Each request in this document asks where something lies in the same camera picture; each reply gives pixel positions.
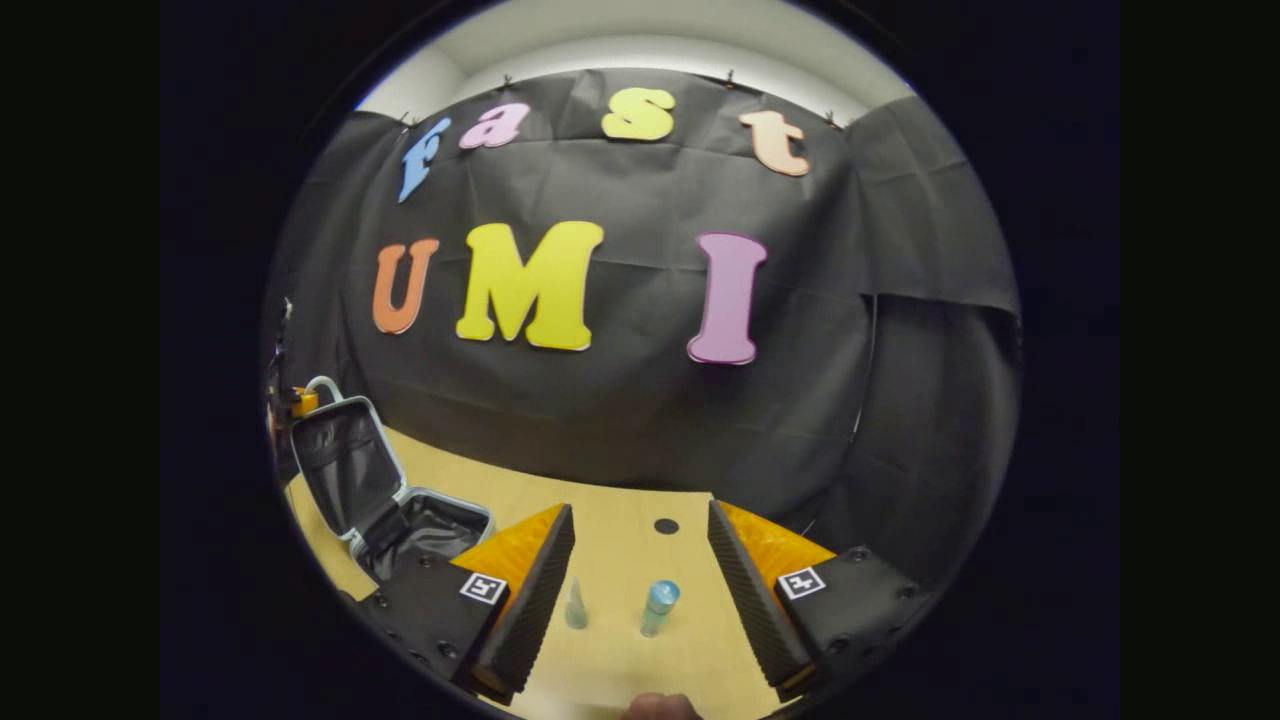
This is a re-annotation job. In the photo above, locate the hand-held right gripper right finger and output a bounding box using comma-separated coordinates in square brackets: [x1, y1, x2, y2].
[706, 498, 938, 704]

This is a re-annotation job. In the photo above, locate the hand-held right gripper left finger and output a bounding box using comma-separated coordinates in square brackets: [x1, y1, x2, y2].
[354, 502, 578, 707]

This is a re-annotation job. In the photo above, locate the light blue small suitcase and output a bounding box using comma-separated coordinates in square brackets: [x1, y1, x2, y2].
[288, 375, 497, 584]

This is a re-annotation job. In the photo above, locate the blue clear lotion bottle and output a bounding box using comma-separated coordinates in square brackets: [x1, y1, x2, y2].
[640, 579, 682, 639]

